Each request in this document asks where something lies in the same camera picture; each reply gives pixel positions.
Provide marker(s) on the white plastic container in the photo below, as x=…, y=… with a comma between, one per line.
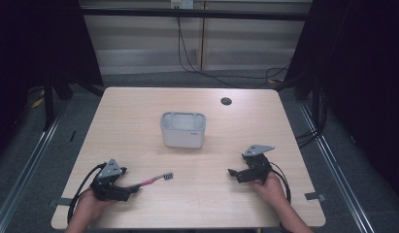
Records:
x=183, y=130

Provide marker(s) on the metal floor rail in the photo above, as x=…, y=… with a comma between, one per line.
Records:
x=336, y=174
x=24, y=168

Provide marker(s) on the white wall socket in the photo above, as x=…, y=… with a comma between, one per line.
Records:
x=182, y=4

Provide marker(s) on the black horizontal metal bar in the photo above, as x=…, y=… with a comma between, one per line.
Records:
x=193, y=14

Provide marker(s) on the pink toothbrush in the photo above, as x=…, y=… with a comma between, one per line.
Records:
x=151, y=180

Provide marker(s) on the grey tape strip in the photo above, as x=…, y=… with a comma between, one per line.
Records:
x=315, y=196
x=62, y=202

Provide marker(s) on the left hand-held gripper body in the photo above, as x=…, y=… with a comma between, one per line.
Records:
x=107, y=172

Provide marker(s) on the black curtain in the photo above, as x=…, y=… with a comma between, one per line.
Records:
x=359, y=81
x=35, y=45

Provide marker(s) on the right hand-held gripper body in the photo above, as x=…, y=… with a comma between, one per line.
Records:
x=256, y=165

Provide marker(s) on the person's left hand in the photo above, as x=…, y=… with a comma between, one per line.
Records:
x=90, y=204

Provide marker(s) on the round black table grommet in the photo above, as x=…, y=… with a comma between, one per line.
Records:
x=226, y=101

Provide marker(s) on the person's right hand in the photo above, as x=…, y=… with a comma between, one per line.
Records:
x=270, y=191

